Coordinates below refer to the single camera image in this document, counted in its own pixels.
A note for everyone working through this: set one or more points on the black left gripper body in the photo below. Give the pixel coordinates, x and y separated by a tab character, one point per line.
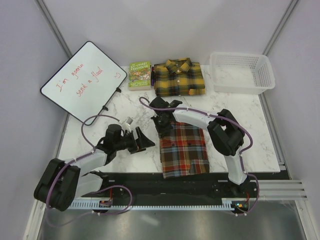
128	142

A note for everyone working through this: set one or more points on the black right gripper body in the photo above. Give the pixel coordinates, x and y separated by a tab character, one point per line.
162	126

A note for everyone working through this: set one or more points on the red brown plaid shirt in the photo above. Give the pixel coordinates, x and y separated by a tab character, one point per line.
183	151

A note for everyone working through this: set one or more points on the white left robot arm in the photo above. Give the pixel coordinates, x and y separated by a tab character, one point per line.
64	181

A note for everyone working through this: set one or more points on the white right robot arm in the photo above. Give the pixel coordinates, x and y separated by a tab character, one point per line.
226	134

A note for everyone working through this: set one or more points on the folded yellow plaid shirt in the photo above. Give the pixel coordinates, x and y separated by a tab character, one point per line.
179	77

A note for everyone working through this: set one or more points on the green treehouse book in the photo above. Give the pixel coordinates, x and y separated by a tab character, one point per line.
139	76

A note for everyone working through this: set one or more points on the white dry-erase board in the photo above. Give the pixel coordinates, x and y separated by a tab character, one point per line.
85	83

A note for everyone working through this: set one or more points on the white plastic basket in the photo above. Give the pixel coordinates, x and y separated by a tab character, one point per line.
241	73

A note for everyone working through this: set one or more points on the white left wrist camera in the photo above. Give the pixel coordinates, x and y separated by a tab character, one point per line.
126	125

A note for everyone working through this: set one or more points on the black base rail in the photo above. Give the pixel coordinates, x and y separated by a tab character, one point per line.
152	189

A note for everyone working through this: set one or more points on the white slotted cable duct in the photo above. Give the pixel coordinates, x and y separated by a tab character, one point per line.
96	204

